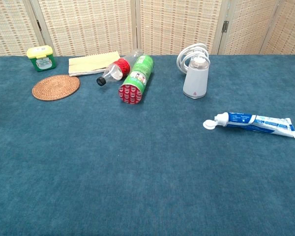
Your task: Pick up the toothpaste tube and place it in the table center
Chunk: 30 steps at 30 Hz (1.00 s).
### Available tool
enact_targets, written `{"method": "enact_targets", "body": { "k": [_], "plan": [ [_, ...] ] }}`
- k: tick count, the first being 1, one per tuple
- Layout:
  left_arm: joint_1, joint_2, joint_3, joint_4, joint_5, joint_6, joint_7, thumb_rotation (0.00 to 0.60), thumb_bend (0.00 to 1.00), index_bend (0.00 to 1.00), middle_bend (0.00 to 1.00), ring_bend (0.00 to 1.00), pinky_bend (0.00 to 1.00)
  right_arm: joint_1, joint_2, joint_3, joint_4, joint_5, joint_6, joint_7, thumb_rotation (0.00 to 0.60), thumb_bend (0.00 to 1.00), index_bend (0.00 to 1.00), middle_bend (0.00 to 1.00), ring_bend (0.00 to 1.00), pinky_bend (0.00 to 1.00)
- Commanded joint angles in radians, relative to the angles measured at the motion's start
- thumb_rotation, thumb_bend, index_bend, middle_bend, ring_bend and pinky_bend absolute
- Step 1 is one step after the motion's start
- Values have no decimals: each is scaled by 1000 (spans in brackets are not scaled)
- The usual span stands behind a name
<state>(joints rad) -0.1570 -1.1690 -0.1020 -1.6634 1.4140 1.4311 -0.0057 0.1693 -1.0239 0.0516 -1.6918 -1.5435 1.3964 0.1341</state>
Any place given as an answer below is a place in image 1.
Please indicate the white blue toothpaste tube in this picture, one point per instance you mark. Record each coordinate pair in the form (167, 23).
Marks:
(248, 121)

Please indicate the green chips can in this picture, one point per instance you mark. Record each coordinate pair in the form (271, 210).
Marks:
(137, 73)

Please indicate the blue tablecloth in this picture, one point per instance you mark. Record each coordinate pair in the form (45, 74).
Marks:
(137, 172)

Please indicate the clear bottle with red label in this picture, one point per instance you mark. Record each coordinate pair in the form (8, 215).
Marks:
(113, 71)

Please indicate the white electric appliance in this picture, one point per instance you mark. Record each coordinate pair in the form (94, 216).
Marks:
(195, 78)

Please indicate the round woven rattan coaster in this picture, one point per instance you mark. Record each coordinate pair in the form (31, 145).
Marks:
(56, 87)

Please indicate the woven folding screen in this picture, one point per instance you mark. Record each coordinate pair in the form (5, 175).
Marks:
(88, 24)

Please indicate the green jar with yellow lid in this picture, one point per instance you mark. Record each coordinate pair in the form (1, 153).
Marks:
(43, 62)

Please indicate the metal screen hinge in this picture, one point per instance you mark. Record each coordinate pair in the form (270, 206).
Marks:
(39, 25)
(225, 26)

